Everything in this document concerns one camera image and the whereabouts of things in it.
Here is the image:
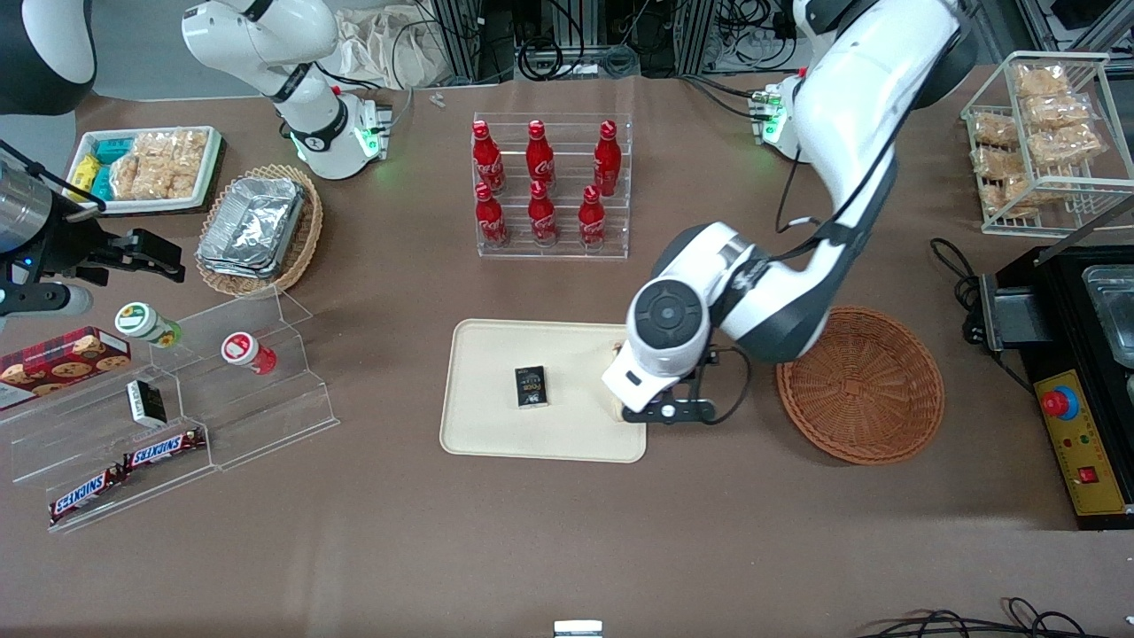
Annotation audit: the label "small black card box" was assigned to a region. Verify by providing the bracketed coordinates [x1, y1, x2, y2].
[514, 364, 550, 410]

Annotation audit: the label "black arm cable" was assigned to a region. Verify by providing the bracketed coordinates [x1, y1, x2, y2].
[705, 345, 753, 425]
[774, 146, 898, 267]

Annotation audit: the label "Snickers chocolate bar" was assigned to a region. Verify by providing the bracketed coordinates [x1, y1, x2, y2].
[123, 428, 207, 471]
[48, 467, 126, 525]

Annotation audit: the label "red cola bottle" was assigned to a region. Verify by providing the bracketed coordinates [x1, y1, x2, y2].
[578, 183, 609, 252]
[527, 180, 560, 248]
[525, 120, 557, 192]
[593, 120, 624, 198]
[471, 120, 507, 197]
[474, 182, 511, 250]

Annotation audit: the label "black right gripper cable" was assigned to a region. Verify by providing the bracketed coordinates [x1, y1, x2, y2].
[0, 140, 109, 212]

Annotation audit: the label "red cookie box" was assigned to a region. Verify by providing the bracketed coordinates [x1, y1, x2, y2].
[0, 325, 133, 411]

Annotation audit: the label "clear acrylic step shelf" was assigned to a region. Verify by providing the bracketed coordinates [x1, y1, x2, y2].
[0, 287, 341, 534]

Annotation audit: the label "white wire basket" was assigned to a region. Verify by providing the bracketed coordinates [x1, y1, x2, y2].
[960, 51, 1134, 237]

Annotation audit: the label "cream plastic serving tray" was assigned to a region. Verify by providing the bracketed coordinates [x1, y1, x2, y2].
[439, 318, 649, 464]

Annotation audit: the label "black tabletop appliance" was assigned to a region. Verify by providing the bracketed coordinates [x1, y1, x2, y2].
[1017, 199, 1134, 533]

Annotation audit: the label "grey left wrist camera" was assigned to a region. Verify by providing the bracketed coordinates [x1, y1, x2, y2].
[621, 399, 716, 426]

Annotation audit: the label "green lidded drink bottle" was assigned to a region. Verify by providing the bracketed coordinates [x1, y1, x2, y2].
[114, 300, 183, 349]

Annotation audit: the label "small black and white box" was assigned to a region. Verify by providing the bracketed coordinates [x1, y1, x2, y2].
[126, 378, 168, 429]

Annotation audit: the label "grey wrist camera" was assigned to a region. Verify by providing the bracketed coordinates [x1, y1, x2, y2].
[621, 399, 716, 426]
[0, 283, 95, 321]

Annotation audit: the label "clear bag of fried snacks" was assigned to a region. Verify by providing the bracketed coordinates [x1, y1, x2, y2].
[984, 175, 1056, 219]
[971, 113, 1021, 149]
[1014, 64, 1071, 99]
[1028, 124, 1107, 168]
[1023, 93, 1093, 133]
[974, 146, 1029, 182]

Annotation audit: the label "beige cloth bag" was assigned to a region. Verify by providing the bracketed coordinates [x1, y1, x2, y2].
[331, 7, 446, 90]

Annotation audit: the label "black coiled table cable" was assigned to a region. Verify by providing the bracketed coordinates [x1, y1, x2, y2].
[929, 237, 986, 307]

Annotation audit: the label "black power adapter box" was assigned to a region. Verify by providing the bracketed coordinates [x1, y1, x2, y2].
[963, 272, 1047, 352]

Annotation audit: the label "stacked aluminium foil trays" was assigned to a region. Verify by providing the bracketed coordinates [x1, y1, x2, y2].
[196, 175, 307, 281]

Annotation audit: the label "brown round wicker basket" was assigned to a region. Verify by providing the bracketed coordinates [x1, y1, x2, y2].
[776, 306, 946, 467]

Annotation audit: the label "white rectangular snack tray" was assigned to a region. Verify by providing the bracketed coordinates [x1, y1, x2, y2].
[66, 125, 224, 216]

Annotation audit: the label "yellow emergency stop control box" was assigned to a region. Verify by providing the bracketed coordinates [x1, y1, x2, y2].
[1034, 370, 1134, 517]

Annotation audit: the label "red drink bottle white lid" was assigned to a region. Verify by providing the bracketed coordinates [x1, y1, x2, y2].
[221, 331, 278, 376]

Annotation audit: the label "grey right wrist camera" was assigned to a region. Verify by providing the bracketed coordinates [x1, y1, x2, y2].
[0, 283, 95, 321]

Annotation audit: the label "steel pan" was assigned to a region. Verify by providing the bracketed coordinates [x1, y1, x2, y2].
[1082, 263, 1134, 374]

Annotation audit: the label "black left base cables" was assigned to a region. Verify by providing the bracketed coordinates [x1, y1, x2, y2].
[678, 73, 765, 122]

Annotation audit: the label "black right base cables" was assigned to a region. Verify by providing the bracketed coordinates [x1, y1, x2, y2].
[315, 60, 417, 136]

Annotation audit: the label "tan oval wicker basket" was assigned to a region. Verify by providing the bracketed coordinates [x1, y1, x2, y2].
[194, 163, 325, 300]

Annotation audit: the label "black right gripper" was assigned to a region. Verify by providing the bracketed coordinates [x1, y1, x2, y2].
[35, 216, 187, 286]

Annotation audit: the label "black aluminium frame rack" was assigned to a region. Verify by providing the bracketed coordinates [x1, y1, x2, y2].
[429, 0, 803, 82]

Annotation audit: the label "clear bag of rice crackers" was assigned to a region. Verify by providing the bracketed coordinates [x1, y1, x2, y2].
[131, 129, 210, 178]
[108, 155, 201, 202]

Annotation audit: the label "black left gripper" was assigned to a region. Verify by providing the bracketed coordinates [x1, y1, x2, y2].
[680, 347, 717, 405]

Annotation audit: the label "black base cables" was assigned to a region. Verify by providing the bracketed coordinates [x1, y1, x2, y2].
[678, 73, 765, 122]
[315, 60, 417, 136]

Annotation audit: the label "black floor cables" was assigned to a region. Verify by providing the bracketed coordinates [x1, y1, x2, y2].
[854, 597, 1110, 638]

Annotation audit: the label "clear acrylic bottle rack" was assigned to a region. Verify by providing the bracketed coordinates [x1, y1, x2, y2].
[471, 112, 635, 261]

